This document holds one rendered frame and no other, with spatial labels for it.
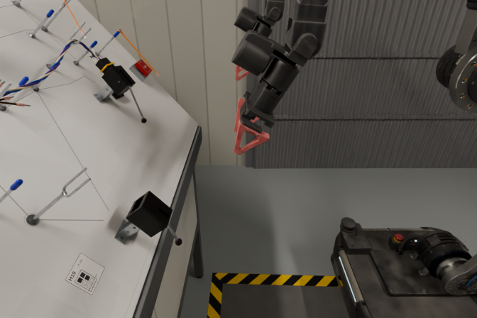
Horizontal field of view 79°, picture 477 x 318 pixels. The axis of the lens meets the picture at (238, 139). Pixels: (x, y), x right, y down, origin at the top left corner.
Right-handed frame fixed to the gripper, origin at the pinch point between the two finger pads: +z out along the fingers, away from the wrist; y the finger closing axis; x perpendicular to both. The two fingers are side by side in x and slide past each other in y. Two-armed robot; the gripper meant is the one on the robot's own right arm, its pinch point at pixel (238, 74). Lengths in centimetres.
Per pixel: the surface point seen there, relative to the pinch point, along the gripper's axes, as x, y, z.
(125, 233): -13, 67, 20
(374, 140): 131, -88, 16
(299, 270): 80, 6, 75
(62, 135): -32, 56, 14
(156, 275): -4, 69, 25
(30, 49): -48, 41, 7
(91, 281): -15, 77, 21
